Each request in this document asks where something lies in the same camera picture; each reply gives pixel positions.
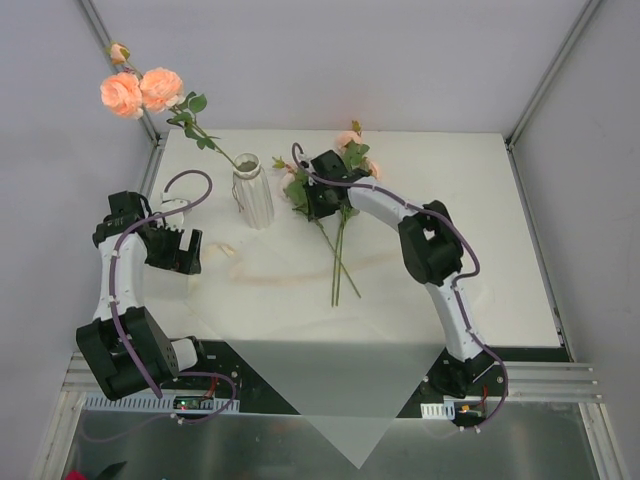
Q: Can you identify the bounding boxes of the pale pink rose stem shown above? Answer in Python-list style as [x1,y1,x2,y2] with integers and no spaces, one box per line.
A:
[271,155,362,300]

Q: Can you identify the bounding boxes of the pink flowers with green leaves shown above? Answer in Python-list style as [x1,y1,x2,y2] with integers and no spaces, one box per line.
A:
[329,119,384,309]

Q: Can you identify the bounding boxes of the white wrapping paper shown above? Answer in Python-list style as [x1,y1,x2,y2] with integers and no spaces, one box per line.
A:
[188,236,445,466]

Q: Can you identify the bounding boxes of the peach rose stem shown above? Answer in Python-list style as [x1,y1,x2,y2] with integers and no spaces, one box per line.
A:
[100,42,232,162]

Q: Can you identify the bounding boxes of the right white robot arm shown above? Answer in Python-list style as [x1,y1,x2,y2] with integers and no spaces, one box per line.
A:
[300,150,486,395]

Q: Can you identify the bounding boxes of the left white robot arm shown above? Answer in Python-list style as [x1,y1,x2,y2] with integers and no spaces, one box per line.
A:
[76,191,212,401]

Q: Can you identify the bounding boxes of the white ribbed ceramic vase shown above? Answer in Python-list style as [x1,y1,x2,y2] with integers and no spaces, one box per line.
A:
[232,153,274,230]

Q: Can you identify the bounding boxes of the black object at bottom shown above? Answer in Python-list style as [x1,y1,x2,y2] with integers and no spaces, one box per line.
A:
[95,461,127,480]

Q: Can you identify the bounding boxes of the red object at bottom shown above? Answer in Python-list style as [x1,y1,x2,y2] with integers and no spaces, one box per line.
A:
[64,470,87,480]

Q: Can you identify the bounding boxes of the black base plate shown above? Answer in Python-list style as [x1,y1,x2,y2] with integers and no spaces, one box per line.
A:
[192,340,569,418]

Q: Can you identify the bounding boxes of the left white cable duct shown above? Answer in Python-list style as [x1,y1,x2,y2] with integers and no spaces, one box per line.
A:
[84,393,240,415]

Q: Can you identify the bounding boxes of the white cable duct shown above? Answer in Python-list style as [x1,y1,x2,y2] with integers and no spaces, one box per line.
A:
[420,400,456,421]
[84,393,240,415]

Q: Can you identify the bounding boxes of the right white cable duct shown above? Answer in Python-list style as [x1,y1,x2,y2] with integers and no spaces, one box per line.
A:
[420,400,456,421]

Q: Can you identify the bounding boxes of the left aluminium frame post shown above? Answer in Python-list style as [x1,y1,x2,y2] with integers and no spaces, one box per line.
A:
[74,0,163,147]

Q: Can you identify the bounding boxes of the aluminium frame post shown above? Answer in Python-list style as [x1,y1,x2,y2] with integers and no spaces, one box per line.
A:
[74,0,163,147]
[504,0,606,149]

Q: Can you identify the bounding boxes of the right aluminium frame post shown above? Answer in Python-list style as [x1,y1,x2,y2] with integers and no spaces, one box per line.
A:
[504,0,606,149]

